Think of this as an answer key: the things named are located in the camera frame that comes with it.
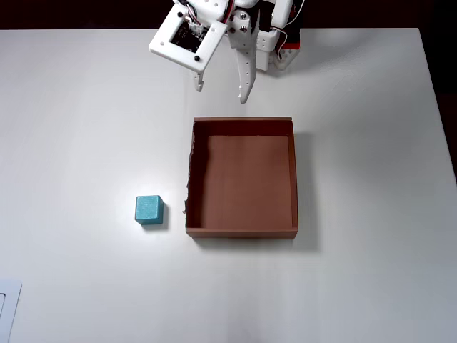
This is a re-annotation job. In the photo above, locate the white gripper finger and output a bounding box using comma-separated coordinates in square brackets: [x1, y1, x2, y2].
[192, 70, 206, 93]
[233, 45, 258, 104]

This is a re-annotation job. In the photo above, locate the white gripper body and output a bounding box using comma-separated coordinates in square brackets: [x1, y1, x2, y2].
[174, 0, 261, 49]

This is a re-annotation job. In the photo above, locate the blue cube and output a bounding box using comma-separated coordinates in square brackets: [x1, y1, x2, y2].
[134, 194, 164, 227]

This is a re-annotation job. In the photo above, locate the brown cardboard box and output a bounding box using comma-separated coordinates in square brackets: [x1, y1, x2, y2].
[184, 116, 299, 240]

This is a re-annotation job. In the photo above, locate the red black table clamp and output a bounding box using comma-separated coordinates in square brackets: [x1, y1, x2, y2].
[284, 27, 302, 51]

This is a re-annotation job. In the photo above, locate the white flat device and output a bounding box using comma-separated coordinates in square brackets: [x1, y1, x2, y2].
[0, 279, 23, 343]

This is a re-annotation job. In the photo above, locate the red white servo cable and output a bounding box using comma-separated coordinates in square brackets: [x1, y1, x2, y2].
[270, 24, 291, 60]

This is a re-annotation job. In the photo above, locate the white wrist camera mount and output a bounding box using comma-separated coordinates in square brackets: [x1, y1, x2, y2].
[149, 4, 229, 72]

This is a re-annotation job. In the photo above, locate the black camera cable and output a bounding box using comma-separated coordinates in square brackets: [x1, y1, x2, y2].
[177, 0, 206, 35]

